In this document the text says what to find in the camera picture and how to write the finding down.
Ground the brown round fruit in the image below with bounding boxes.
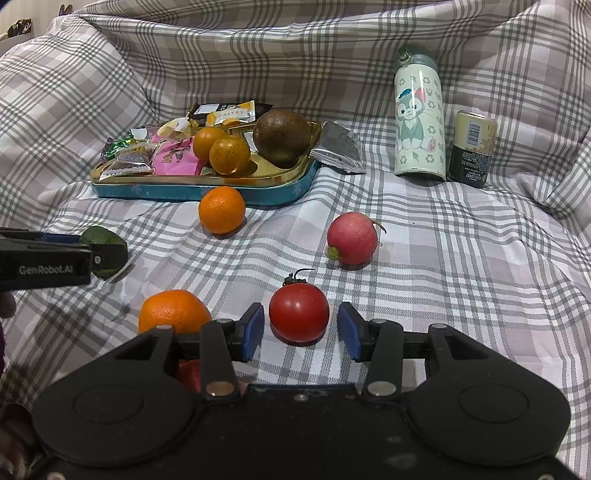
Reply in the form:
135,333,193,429
253,108,311,168

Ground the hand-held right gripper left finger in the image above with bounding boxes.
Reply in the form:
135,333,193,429
112,302,266,399

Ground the pink snack packet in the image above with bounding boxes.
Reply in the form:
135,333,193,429
152,137,204,177

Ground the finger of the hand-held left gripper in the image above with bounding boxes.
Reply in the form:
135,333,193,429
0,227,85,247
89,242,129,278

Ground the small dark orange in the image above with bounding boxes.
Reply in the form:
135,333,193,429
192,126,228,163
209,137,252,176

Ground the grey plaid blanket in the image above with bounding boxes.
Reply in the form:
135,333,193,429
0,0,591,480

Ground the green candy wrapper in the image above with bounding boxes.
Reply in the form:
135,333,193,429
102,137,134,162

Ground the bright orange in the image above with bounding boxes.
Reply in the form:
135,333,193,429
139,290,213,335
198,185,246,235

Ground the blue tin tray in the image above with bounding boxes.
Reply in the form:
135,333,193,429
91,121,322,206

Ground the clear brown snack packet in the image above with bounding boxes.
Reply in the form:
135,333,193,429
99,148,155,180

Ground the white box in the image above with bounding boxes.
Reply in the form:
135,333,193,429
0,34,28,55

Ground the silver foil packet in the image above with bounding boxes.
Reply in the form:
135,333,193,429
309,121,366,175

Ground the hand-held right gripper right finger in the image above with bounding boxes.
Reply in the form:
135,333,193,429
337,302,491,398

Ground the green and cream can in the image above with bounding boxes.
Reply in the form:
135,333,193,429
448,109,498,189

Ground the pale pink radish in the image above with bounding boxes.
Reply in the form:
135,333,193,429
326,212,387,267

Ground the large red radish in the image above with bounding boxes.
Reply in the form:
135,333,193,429
178,360,202,393

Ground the cartoon print water bottle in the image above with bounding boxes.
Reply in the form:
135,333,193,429
394,45,446,182

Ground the cream wrapped candy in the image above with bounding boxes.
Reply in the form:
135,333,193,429
157,117,195,139

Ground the black and yellow snack packet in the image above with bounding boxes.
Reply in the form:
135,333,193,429
187,100,257,127

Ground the red tomato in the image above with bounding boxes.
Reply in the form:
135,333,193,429
269,269,330,343

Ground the black and white patterned object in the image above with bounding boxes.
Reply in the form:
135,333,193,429
0,18,33,40

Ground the green cucumber piece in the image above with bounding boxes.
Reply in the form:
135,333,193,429
81,225,129,281

